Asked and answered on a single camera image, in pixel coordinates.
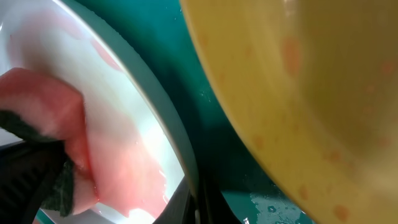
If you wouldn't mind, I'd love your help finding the yellow-green plate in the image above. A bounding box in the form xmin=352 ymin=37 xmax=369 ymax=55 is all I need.
xmin=181 ymin=0 xmax=397 ymax=223

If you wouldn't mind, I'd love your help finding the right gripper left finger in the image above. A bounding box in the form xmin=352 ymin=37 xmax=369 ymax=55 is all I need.
xmin=154 ymin=178 xmax=199 ymax=224

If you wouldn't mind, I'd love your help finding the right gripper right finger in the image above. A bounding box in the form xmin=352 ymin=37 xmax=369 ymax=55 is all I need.
xmin=200 ymin=180 xmax=241 ymax=224

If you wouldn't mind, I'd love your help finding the teal plastic tray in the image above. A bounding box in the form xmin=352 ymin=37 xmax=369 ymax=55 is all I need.
xmin=67 ymin=0 xmax=311 ymax=223

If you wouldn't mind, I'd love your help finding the pink and green sponge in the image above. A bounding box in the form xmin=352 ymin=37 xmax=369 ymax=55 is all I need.
xmin=1 ymin=68 xmax=98 ymax=217

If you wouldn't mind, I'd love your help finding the light blue plate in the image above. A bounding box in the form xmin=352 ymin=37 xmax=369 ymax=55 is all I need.
xmin=1 ymin=1 xmax=198 ymax=223

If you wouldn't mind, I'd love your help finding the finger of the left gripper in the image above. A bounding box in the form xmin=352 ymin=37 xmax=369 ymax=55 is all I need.
xmin=1 ymin=141 xmax=67 ymax=224

